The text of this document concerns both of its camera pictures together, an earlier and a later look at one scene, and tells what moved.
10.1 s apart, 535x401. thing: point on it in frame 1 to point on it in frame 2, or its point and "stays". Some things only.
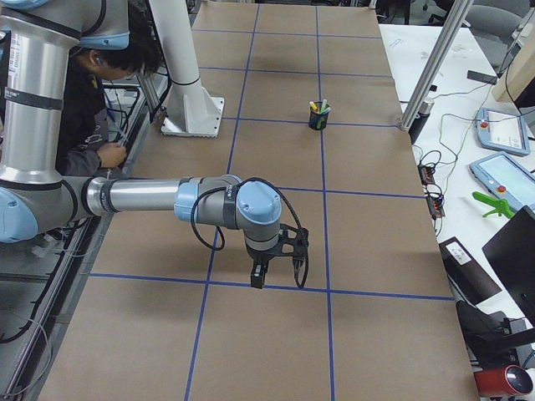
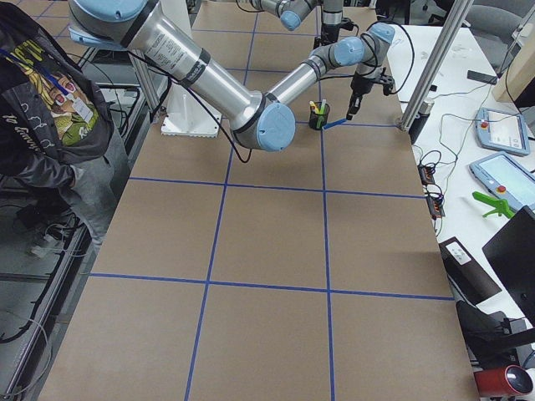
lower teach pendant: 507,180 stays
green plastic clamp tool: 501,205 stays
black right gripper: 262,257 to 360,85
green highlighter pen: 323,109 stays
